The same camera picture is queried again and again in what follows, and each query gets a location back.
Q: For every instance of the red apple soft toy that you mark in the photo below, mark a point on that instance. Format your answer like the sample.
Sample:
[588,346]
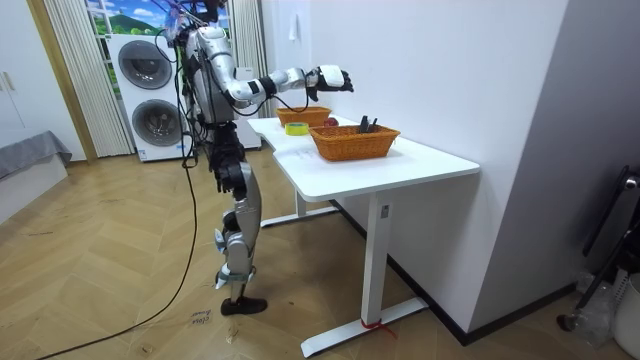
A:
[331,122]

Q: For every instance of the clear plastic bag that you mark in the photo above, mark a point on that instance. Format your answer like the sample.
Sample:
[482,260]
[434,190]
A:
[592,315]

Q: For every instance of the white pleated curtain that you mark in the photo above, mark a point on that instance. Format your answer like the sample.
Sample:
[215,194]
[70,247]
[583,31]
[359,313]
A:
[90,75]
[247,35]

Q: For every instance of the robot body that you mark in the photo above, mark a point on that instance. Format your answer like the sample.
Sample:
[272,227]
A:
[206,100]

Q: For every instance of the orange wicker basket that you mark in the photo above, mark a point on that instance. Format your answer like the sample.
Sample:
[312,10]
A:
[302,116]
[352,145]

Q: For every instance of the yellow tape roll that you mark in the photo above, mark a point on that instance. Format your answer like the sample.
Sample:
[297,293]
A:
[296,129]

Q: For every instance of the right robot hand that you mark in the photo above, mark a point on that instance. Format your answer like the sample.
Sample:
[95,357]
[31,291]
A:
[331,76]

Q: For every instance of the grey bed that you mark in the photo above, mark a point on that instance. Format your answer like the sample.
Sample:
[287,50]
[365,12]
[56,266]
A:
[30,150]

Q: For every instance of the white wall fixture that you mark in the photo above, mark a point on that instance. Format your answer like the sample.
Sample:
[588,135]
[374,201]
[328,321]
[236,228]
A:
[294,27]

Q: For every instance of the white desk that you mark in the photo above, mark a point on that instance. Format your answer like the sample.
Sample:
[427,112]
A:
[380,175]

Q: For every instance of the wooden door frame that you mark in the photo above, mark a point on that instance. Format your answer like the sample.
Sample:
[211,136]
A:
[62,75]

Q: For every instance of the white wardrobe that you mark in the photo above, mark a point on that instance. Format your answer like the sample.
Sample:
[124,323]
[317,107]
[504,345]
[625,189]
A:
[30,60]

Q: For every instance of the black folded stand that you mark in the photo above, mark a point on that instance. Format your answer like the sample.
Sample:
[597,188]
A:
[607,225]

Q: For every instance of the white washing machine tower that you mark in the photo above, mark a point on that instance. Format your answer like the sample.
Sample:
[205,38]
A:
[150,100]

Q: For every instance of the white bin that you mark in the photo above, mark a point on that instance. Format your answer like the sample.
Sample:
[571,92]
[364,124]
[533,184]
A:
[629,320]

